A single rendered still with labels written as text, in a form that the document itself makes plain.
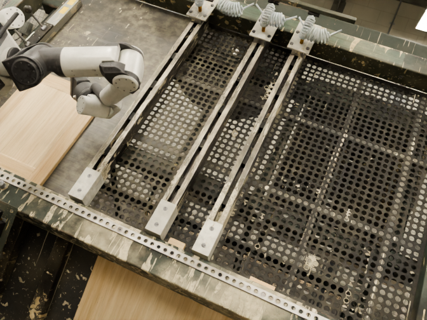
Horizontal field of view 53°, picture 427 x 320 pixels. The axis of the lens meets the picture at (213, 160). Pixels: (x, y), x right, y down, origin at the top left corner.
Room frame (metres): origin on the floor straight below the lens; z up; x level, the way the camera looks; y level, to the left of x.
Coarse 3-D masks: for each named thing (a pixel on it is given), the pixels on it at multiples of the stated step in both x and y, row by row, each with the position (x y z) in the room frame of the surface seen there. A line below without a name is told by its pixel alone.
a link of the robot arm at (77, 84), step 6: (72, 78) 1.59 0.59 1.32; (78, 78) 1.58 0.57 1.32; (84, 78) 1.59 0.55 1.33; (72, 84) 1.60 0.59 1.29; (78, 84) 1.55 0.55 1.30; (84, 84) 1.54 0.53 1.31; (90, 84) 1.55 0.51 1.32; (72, 90) 1.61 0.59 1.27; (78, 90) 1.53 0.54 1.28; (72, 96) 1.62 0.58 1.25
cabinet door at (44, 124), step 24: (24, 96) 1.84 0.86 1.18; (48, 96) 1.85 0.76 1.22; (0, 120) 1.77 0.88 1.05; (24, 120) 1.78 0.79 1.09; (48, 120) 1.78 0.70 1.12; (72, 120) 1.78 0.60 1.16; (0, 144) 1.71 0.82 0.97; (24, 144) 1.71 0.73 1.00; (48, 144) 1.71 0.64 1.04; (72, 144) 1.73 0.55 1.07; (24, 168) 1.65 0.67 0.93; (48, 168) 1.65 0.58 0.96
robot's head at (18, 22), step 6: (0, 12) 1.40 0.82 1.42; (6, 12) 1.37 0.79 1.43; (12, 12) 1.39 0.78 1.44; (18, 12) 1.40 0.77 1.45; (0, 18) 1.39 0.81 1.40; (6, 18) 1.38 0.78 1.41; (18, 18) 1.41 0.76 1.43; (24, 18) 1.42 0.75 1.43; (12, 24) 1.39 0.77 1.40; (18, 24) 1.41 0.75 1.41
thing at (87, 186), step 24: (216, 0) 2.06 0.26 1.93; (192, 24) 2.02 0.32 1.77; (192, 48) 2.01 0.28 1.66; (168, 72) 1.85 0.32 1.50; (144, 96) 1.80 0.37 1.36; (120, 120) 1.71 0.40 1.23; (144, 120) 1.79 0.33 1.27; (120, 144) 1.66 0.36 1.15; (96, 168) 1.63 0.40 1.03; (72, 192) 1.54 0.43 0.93; (96, 192) 1.61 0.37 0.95
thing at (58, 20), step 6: (78, 0) 2.15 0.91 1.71; (66, 6) 2.12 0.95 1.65; (72, 6) 2.12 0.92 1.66; (78, 6) 2.16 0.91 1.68; (66, 12) 2.10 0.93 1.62; (72, 12) 2.14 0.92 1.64; (54, 18) 2.07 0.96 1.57; (60, 18) 2.07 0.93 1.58; (66, 18) 2.11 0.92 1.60; (54, 24) 2.05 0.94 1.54; (60, 24) 2.08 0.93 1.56; (54, 30) 2.06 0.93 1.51; (48, 36) 2.03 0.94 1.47; (42, 42) 2.01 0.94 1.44
